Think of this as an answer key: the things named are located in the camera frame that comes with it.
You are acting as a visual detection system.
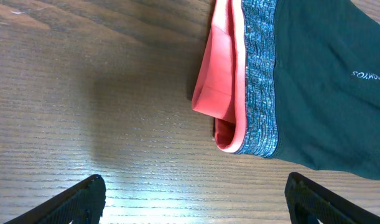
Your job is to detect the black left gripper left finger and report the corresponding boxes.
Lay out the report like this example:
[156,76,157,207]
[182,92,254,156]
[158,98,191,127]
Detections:
[6,174,106,224]

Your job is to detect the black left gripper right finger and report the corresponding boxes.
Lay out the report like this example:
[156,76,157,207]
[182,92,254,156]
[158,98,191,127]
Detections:
[284,172,380,224]

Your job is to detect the black leggings with red waistband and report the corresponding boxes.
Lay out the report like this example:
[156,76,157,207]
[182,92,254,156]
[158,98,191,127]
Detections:
[192,0,380,180]

